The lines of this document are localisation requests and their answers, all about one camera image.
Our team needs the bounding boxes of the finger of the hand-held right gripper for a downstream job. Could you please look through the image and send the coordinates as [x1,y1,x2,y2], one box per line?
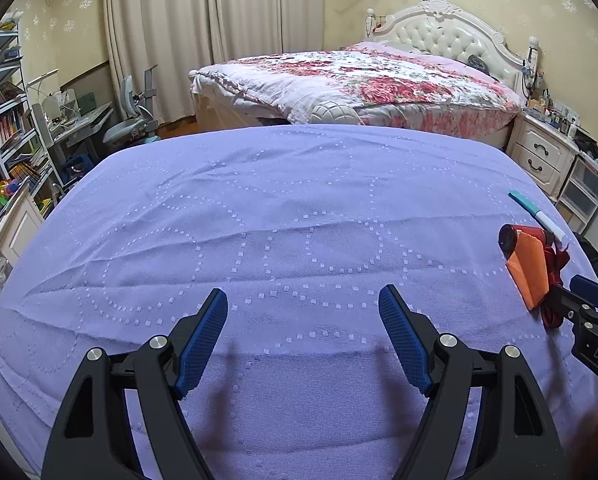
[572,275,598,311]
[549,285,587,320]

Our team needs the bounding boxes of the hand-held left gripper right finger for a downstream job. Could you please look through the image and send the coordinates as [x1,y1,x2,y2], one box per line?
[378,284,569,480]

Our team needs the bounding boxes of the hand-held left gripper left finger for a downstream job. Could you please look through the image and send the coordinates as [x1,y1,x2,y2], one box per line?
[41,287,229,480]

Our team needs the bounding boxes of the orange cloth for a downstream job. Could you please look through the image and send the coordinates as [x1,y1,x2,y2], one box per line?
[506,232,552,311]

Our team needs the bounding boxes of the teal and white marker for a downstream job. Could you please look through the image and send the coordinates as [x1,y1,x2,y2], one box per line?
[509,190,569,247]

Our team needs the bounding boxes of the plastic drawer unit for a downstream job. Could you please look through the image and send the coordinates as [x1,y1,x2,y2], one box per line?
[559,157,598,226]

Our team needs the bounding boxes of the purple dotted table cloth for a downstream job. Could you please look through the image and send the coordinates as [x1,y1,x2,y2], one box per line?
[0,124,598,480]

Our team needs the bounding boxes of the black bag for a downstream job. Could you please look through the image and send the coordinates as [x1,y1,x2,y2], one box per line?
[576,127,598,161]

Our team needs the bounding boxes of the white nightstand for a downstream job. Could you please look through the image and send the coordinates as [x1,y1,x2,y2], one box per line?
[506,112,580,196]

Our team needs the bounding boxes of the pink floral bed sheet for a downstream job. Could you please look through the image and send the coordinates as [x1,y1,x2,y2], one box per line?
[359,105,522,140]

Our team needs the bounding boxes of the blue stool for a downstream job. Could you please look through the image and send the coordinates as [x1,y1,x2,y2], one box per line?
[61,155,94,183]

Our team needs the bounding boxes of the white cabinet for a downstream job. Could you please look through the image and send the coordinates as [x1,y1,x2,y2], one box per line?
[0,192,44,271]

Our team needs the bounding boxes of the grey desk chair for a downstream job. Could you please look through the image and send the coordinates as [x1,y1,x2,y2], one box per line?
[103,65,162,146]

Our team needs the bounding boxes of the grey study desk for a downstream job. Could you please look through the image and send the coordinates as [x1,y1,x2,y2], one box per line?
[31,101,114,186]

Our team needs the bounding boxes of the floral quilt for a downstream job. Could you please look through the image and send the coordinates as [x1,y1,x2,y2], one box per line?
[189,42,527,126]

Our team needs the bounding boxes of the bookshelf with books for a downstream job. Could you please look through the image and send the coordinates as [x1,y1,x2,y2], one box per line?
[0,25,54,196]

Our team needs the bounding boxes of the beige curtains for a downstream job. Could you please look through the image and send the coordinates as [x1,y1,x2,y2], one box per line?
[101,0,327,126]

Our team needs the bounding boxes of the white desk lamp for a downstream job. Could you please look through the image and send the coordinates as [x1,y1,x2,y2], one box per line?
[26,69,60,91]

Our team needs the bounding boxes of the white upholstered bed frame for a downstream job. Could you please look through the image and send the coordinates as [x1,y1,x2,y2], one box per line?
[191,0,540,151]

